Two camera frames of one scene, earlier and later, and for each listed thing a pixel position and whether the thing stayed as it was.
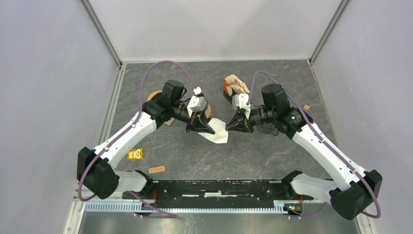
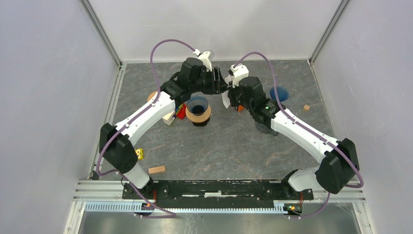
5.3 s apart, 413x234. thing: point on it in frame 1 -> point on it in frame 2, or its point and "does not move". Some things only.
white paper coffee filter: x=219 y=127 -> x=225 y=95
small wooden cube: x=306 y=107 does not move
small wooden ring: x=152 y=94 does not move
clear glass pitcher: x=267 y=128 does not move
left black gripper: x=198 y=122 -> x=217 y=87
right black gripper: x=240 y=123 -> x=231 y=95
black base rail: x=220 y=194 does not move
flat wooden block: x=156 y=169 does not move
